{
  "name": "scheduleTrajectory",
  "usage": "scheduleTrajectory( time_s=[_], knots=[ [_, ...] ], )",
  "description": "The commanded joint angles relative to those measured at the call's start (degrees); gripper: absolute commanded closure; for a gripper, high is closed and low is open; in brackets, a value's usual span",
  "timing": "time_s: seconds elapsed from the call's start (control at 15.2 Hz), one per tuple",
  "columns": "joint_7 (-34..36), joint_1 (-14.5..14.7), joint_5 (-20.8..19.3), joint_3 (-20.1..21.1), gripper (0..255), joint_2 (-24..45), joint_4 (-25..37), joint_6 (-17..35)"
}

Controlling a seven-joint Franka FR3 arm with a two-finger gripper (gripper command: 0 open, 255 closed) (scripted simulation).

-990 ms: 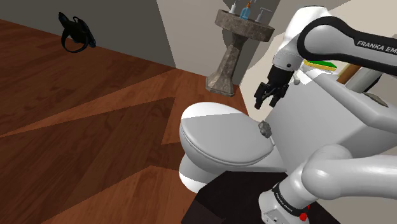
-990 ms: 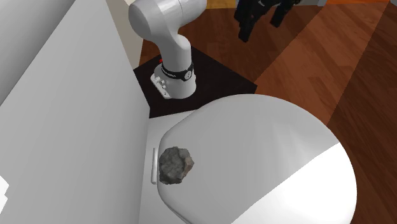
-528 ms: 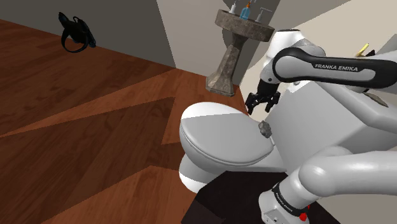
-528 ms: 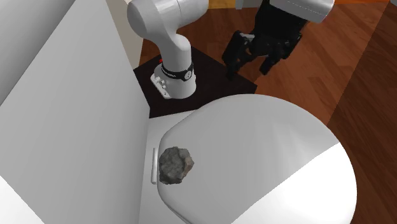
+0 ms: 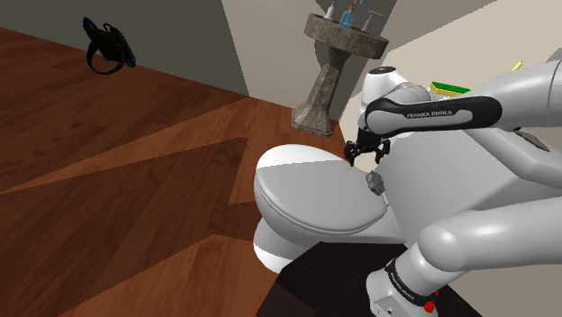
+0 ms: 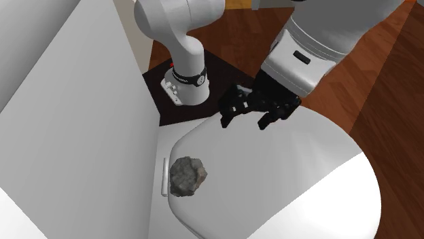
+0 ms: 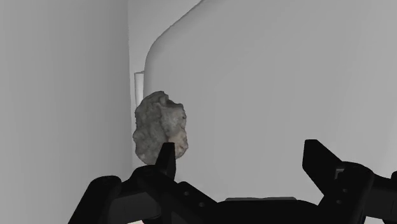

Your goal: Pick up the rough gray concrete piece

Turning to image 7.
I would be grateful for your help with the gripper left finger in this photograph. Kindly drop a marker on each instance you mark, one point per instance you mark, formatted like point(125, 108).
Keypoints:
point(145, 192)

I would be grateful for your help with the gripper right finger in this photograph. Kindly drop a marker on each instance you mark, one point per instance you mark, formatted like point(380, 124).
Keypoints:
point(347, 186)

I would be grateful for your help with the grey rough stone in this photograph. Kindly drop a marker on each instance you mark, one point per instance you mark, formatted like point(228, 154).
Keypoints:
point(156, 124)

